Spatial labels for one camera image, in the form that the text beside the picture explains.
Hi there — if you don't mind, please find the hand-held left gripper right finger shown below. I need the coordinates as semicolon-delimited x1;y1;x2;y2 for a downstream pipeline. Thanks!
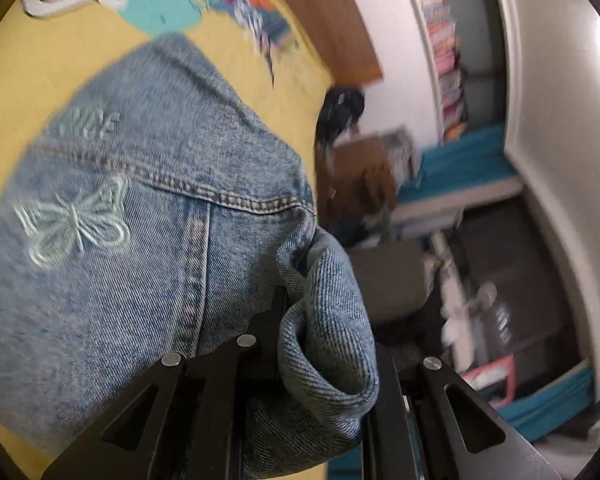
362;345;561;480

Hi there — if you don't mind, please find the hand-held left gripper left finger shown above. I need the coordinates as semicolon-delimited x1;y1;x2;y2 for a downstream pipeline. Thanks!
37;285;289;480

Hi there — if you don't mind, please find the light blue denim jacket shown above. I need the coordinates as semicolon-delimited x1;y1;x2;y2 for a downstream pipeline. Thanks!
0;32;381;480

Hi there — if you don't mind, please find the red and white box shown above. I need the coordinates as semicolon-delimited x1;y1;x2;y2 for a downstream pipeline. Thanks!
460;355;516;406

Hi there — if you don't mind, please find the white pipe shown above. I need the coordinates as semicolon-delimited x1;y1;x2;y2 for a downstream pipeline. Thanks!
430;232;498;371

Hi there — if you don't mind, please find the brown cardboard box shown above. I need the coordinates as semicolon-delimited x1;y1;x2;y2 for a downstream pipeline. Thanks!
316;132;398;221

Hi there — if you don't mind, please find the stack of papers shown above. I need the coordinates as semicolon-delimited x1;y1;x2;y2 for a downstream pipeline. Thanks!
380;129;423;186

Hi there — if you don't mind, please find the black bag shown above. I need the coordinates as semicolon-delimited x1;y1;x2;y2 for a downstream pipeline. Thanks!
315;87;366;146

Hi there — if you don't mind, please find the teal cloth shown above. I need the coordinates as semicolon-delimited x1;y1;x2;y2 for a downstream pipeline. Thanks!
395;125;523;206

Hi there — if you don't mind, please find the wooden headboard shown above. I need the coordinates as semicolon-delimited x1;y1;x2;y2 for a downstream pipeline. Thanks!
257;0;385;83

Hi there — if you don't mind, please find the row of colourful books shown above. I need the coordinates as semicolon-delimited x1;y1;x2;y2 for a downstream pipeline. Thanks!
410;0;468;143

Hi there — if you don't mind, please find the yellow cartoon printed blanket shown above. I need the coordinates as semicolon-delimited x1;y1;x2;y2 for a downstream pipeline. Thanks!
0;0;336;480

